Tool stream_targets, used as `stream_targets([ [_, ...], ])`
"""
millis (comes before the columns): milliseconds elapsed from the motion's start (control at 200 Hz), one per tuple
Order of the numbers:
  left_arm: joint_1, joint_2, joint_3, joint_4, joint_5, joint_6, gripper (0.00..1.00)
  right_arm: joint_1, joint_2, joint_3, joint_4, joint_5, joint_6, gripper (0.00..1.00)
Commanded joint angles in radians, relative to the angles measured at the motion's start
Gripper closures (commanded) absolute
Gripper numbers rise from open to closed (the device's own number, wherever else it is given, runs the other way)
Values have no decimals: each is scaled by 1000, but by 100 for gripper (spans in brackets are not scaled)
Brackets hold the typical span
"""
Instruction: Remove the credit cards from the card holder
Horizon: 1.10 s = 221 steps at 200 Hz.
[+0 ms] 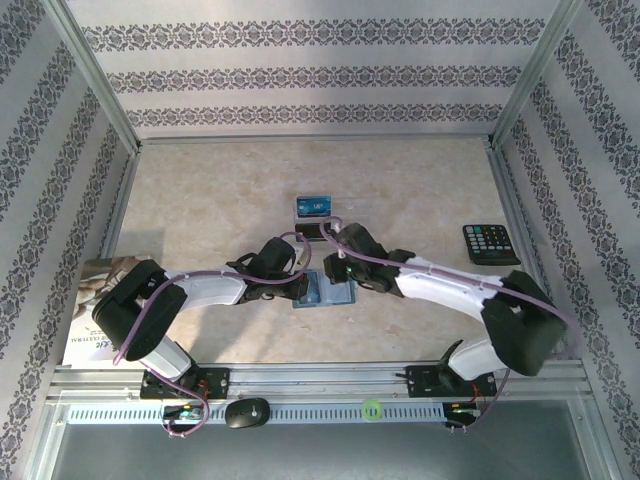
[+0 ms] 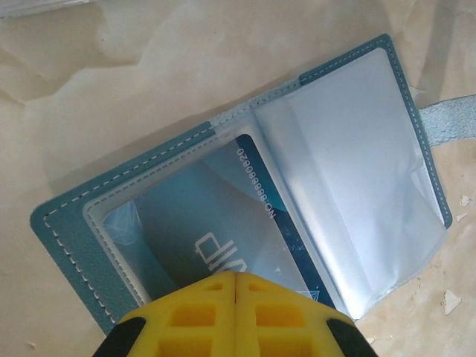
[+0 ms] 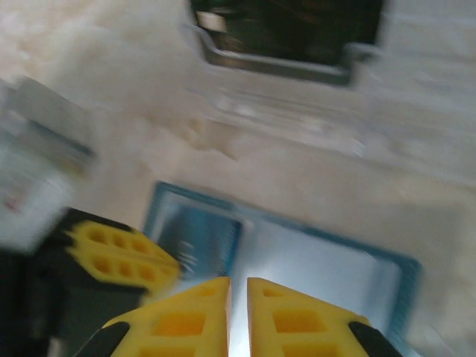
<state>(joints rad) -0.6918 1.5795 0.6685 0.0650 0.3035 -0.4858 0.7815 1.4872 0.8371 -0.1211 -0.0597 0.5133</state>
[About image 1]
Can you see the clear acrylic tray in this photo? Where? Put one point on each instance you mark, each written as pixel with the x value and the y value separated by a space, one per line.
pixel 357 210

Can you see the black VIP credit card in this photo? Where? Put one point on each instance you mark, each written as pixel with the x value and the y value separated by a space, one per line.
pixel 307 232

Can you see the blue leather card holder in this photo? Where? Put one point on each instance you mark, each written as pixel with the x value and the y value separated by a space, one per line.
pixel 342 296

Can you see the blue credit card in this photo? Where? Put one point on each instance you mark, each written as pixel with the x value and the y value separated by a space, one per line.
pixel 315 205

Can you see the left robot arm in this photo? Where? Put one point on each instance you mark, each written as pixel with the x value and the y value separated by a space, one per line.
pixel 200 290

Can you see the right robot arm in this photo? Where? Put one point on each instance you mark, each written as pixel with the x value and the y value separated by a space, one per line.
pixel 440 287

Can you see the black calculator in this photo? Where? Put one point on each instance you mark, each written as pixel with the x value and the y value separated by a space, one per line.
pixel 492 242

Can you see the black computer mouse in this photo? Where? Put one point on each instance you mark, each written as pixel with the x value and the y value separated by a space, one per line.
pixel 247 413

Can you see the small circuit board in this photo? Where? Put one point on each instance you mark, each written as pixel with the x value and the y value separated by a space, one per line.
pixel 462 412
pixel 185 414

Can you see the paperback book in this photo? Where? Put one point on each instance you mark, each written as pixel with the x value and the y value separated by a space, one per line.
pixel 87 290

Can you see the aluminium front rail frame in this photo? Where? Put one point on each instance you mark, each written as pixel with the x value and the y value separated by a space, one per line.
pixel 320 382

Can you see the aluminium side rail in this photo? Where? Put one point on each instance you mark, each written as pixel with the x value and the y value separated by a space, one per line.
pixel 511 200
pixel 120 200

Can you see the aluminium corner post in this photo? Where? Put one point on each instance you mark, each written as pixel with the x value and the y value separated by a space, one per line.
pixel 534 75
pixel 106 85

